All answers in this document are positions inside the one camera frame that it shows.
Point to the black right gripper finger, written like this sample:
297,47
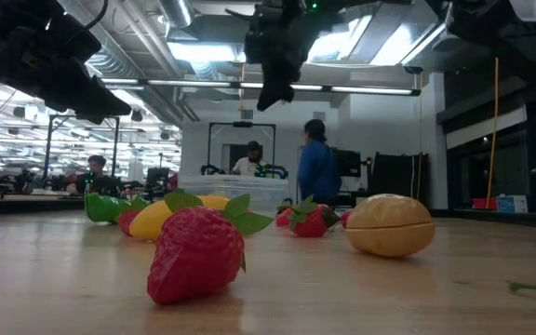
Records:
277,95

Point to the green toy cucumber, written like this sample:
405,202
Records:
100,209

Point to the yellow toy banana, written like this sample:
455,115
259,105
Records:
149,223

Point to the red toy chili pepper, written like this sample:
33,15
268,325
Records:
284,218

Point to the tan toy bread roll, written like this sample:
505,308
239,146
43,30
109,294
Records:
389,228

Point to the person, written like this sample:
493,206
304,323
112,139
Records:
318,172
249,163
93,179

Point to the long ceiling light fixture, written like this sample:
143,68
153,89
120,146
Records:
193,83

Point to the clear plastic container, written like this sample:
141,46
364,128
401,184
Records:
249,186

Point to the black background monitor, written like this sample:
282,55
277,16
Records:
348,163

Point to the small toy strawberry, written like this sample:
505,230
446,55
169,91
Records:
312,225

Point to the black panel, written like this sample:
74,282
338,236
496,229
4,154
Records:
398,177

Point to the red toy strawberry with leaves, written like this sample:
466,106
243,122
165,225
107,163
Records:
193,256

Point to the red box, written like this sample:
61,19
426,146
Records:
484,203

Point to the blue box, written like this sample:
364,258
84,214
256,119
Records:
512,204

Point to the black background rig frame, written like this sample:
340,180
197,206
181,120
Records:
242,124
47,149

